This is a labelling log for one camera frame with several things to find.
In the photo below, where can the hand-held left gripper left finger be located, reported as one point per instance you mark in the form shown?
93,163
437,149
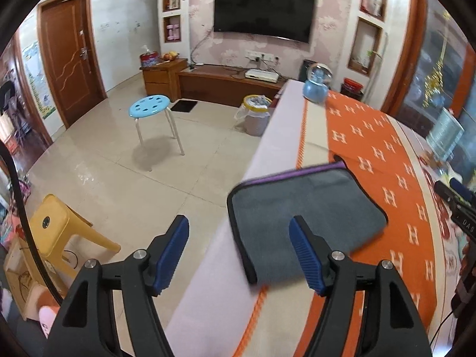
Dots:
174,245

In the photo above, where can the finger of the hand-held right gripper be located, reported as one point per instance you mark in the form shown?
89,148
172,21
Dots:
452,189

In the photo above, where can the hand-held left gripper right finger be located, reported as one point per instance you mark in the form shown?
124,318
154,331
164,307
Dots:
303,247

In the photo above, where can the grey towel with purple edge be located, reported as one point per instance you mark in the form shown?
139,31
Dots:
297,215

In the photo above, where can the clear water jug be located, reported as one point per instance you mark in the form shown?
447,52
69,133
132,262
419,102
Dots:
444,134

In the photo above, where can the orange patterned tablecloth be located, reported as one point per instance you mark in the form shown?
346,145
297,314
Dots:
282,193

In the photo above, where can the yellow plastic stool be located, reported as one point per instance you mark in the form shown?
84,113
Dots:
61,230

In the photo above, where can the glass display cabinet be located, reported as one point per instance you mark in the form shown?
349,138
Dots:
438,67

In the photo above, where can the blue round stool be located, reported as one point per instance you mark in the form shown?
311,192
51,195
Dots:
154,109

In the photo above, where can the black floor mat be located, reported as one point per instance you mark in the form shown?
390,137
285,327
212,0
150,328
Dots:
183,106

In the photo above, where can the grey trash bin with bag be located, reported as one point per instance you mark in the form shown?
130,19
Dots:
256,113

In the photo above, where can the red bucket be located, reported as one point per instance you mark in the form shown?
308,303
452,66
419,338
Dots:
352,86

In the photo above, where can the cardboard box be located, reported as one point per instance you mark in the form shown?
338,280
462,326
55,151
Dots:
24,286

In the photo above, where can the blue snow globe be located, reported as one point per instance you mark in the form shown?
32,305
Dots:
316,83

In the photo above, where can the small wooden side cabinet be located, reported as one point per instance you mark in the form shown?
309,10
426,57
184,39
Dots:
163,78

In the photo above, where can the wooden tv cabinet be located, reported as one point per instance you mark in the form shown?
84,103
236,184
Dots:
227,81

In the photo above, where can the white set-top box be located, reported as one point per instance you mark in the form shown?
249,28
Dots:
261,75

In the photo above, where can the black speaker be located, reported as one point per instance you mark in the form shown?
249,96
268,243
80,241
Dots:
308,70

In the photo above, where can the red and blue round tin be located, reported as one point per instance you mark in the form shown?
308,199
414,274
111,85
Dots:
150,60

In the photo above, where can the fruit bowl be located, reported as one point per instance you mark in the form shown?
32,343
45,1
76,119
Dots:
169,56

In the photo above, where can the brown wooden door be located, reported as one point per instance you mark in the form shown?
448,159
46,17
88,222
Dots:
70,57

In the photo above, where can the wall power outlet strip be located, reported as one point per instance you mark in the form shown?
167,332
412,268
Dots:
261,56

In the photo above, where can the wall poster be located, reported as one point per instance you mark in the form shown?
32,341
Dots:
37,78

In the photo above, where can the wall-mounted black television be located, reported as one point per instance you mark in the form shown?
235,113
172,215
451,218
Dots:
264,12

